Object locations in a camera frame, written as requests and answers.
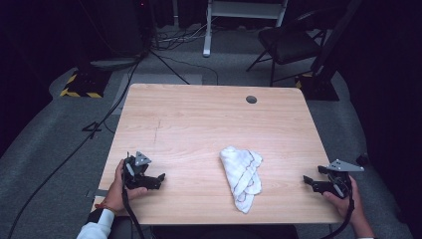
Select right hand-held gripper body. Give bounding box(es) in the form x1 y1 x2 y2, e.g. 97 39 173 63
326 158 365 200

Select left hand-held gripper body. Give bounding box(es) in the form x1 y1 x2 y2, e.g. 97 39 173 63
122 150 153 189

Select white towel with red stripe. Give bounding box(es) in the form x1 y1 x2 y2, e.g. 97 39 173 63
219 145 264 214

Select person's right hand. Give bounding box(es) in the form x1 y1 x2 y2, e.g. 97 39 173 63
322 175 364 227

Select person's left hand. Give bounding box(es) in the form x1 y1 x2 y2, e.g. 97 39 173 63
104 158 149 213

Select small black round object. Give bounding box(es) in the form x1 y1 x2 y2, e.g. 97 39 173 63
355 153 370 167

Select grey tape piece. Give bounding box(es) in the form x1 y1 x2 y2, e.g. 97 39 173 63
86 188 109 199

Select black wristband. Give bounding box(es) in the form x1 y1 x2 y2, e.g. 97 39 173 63
87 208 105 224

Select black yellow striped stand base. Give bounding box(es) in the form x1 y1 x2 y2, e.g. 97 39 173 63
295 72 340 102
59 68 112 100

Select person's dark lap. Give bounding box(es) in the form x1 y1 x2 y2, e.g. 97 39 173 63
149 224 301 239

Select black folding chair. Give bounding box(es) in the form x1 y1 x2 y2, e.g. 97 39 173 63
245 9 328 88

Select black slanted stand pole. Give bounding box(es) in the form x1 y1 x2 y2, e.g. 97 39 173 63
311 0 363 78

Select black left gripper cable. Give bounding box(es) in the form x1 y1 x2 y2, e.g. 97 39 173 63
120 172 146 239

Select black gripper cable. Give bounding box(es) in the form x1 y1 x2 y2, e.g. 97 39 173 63
120 172 146 239
326 185 356 239

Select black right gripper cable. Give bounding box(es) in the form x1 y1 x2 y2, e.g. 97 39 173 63
326 185 356 239

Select red bracelet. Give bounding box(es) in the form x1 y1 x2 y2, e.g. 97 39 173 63
95 202 117 215

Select long black floor cable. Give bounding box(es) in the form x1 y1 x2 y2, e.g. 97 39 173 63
7 56 143 239

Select thin black floor cable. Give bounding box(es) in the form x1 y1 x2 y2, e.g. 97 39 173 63
155 53 220 87

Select bundle of floor cables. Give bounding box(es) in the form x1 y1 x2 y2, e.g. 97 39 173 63
152 19 217 52

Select white metal stand frame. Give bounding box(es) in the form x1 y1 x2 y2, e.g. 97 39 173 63
202 0 290 59

